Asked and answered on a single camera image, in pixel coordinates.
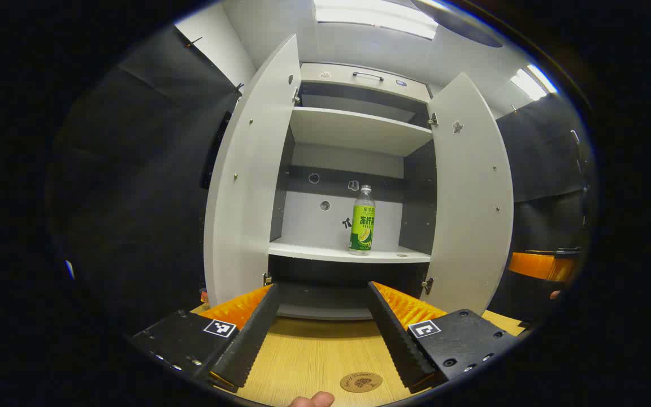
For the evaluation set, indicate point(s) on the green label clear bottle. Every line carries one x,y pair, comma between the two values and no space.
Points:
362,232

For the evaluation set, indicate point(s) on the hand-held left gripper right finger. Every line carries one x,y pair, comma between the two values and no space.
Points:
396,339

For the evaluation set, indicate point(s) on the large ceiling light panel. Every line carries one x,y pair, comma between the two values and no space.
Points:
376,17

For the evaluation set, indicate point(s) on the round cork coaster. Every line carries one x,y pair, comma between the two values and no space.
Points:
361,382

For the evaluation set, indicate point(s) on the white cabinet drawer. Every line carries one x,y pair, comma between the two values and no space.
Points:
337,73

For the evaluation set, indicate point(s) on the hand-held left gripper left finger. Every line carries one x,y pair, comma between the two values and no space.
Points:
249,339

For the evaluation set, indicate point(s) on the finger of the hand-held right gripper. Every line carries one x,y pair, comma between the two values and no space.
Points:
537,267

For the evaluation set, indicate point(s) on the black backdrop cloth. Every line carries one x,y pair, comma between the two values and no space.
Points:
133,198

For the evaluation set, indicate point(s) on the small ceiling light panel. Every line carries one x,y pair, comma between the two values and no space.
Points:
532,82

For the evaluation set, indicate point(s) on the white cabinet door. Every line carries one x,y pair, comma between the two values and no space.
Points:
469,215
246,198

